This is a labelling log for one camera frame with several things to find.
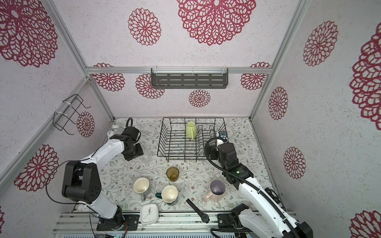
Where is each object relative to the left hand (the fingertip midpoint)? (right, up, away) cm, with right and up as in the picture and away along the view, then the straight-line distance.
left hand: (138, 155), depth 91 cm
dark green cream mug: (+20, -21, -9) cm, 30 cm away
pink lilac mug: (+47, -18, -8) cm, 51 cm away
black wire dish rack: (+29, +11, +15) cm, 34 cm away
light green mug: (+32, +15, +9) cm, 37 cm away
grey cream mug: (+4, -16, -8) cm, 18 cm away
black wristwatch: (+39, -30, -15) cm, 51 cm away
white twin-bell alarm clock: (-19, +15, +8) cm, 25 cm away
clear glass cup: (+4, -2, +2) cm, 5 cm away
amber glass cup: (+21, -11, -1) cm, 24 cm away
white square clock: (+11, -27, -16) cm, 33 cm away
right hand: (+44, +9, -14) cm, 47 cm away
